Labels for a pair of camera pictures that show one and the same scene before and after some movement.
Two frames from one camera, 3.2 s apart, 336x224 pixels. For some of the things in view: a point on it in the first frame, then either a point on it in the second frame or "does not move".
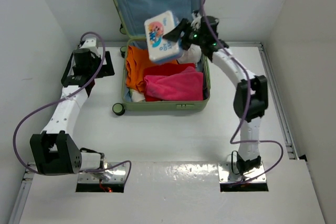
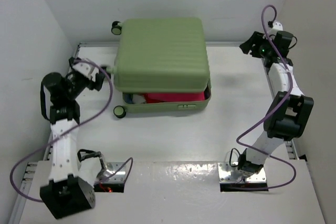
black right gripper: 175,34 → 256,39
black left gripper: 105,70 → 91,85
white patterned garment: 136,96 does not move
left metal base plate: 118,174 does not move
